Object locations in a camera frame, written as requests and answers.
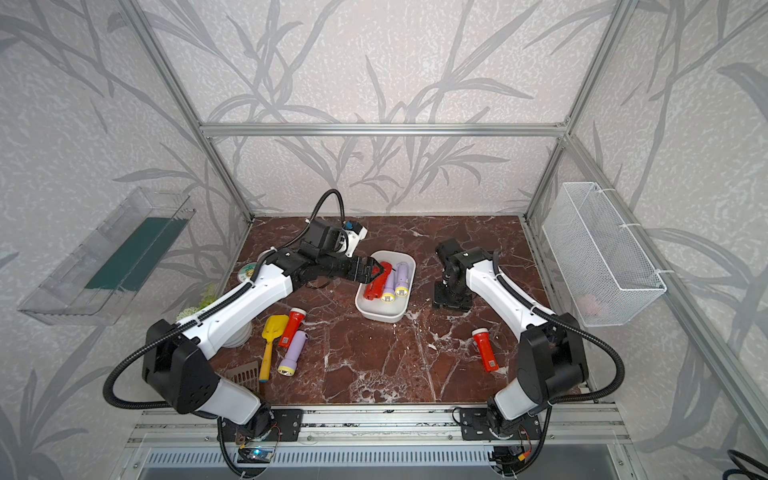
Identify purple flashlight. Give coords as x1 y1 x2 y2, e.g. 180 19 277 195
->
277 330 308 377
381 268 397 303
394 262 410 297

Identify white plastic storage box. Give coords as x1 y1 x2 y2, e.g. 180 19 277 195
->
355 250 416 324

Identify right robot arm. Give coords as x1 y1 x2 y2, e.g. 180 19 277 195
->
433 239 589 422

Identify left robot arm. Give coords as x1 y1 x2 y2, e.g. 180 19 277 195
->
142 219 380 432

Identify silver round tin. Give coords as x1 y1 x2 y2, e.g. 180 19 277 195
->
257 248 278 264

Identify green label round tin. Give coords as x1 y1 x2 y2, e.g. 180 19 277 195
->
237 262 258 283

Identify yellow toy shovel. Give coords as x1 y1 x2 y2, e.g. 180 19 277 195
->
258 315 290 383

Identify artificial flower plant pot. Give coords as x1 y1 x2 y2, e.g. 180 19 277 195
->
175 284 253 349

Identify pink object in basket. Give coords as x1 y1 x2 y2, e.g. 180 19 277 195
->
576 294 604 317

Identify brown plastic comb grid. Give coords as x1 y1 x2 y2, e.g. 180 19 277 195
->
224 360 260 393

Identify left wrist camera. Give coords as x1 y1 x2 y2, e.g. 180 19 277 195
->
339 221 368 257

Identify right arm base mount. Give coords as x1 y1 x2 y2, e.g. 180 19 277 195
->
453 407 542 441

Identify white wire mesh basket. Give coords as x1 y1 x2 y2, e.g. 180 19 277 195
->
543 182 667 327

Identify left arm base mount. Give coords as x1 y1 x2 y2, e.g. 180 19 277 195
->
217 408 304 445

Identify clear acrylic wall shelf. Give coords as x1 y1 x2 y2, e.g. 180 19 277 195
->
18 187 196 326

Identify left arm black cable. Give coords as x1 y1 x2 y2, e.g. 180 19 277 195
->
101 188 348 412

